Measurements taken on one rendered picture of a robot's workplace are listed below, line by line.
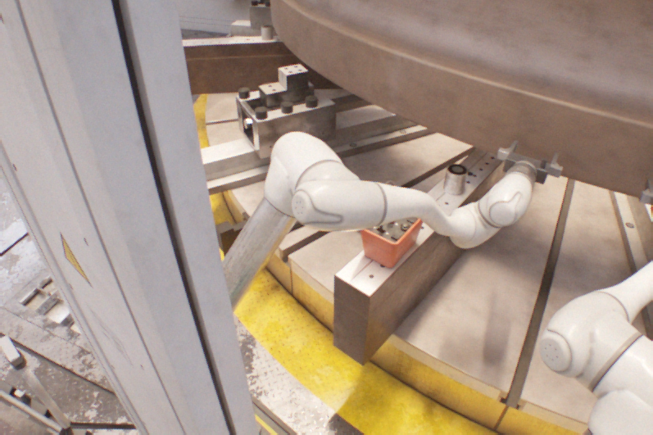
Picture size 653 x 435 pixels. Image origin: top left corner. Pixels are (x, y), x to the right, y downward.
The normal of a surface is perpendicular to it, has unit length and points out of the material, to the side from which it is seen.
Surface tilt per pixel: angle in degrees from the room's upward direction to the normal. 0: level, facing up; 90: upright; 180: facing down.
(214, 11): 90
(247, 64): 90
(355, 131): 71
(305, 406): 0
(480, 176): 0
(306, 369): 0
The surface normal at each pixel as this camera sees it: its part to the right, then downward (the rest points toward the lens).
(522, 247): 0.00, -0.81
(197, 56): 0.08, 0.59
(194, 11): -0.37, 0.55
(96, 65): 0.76, 0.39
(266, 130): 0.45, 0.53
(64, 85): -0.65, 0.45
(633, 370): -0.59, -0.55
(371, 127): 0.43, 0.25
